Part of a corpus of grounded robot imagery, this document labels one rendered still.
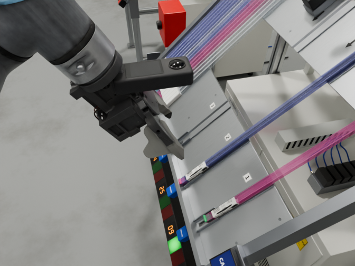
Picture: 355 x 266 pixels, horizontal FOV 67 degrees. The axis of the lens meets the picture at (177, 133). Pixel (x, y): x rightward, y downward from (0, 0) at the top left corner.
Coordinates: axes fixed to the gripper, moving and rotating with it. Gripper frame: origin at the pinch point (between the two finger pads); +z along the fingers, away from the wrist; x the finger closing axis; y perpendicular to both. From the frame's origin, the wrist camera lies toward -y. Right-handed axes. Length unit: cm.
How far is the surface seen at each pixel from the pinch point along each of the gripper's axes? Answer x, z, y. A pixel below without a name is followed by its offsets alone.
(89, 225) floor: -31, 61, 76
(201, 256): 17.4, 15.4, 7.9
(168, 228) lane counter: 7.2, 20.1, 15.7
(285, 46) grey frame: -49, 40, -39
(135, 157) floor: -68, 74, 52
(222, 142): -3.0, 13.5, -5.3
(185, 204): 6.1, 15.0, 8.0
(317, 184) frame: 4.5, 40.4, -20.7
